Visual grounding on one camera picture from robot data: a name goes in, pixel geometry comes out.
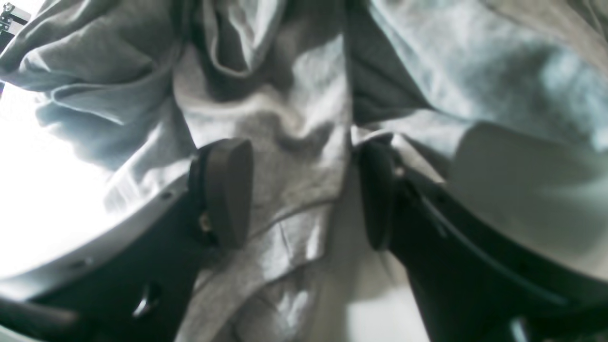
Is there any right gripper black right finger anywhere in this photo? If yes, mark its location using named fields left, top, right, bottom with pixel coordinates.
left=356, top=138, right=608, bottom=342

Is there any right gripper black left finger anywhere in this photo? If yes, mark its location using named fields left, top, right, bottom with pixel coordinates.
left=1, top=138, right=254, bottom=342

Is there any light grey T-shirt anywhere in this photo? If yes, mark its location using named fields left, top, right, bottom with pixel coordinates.
left=1, top=0, right=607, bottom=342

